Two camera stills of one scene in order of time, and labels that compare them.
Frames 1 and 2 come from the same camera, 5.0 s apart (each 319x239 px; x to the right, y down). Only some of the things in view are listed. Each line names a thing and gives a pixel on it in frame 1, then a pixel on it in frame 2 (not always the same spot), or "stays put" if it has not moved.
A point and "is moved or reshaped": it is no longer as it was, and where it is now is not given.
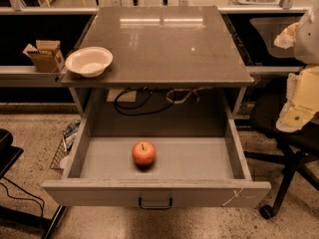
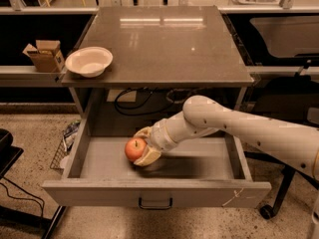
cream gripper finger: (287, 37) → (144, 132)
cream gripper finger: (298, 111) → (149, 157)
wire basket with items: (66, 143) stays put
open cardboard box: (47, 56) stays put
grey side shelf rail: (28, 77) stays put
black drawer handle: (155, 207) stays put
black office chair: (297, 146) stays put
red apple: (144, 153) is moved or reshaped
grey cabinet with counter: (175, 72) stays put
